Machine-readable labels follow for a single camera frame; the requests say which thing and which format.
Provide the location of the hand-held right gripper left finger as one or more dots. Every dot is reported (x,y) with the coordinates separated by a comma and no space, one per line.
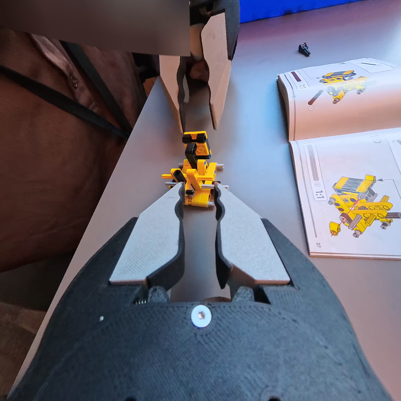
(147,247)

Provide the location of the open lego instruction booklet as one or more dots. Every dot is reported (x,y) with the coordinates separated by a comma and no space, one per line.
(347,163)

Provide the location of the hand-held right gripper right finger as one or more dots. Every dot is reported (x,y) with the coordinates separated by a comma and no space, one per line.
(250,250)

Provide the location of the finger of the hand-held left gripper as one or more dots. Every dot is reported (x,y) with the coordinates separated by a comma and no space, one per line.
(170,75)
(217,62)

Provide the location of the small black lego piece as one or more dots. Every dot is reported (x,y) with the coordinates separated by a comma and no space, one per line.
(304,49)

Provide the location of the blue panel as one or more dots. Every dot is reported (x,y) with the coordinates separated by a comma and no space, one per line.
(282,7)

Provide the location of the yellow lego vehicle model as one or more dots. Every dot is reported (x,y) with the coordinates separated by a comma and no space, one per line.
(195,184)

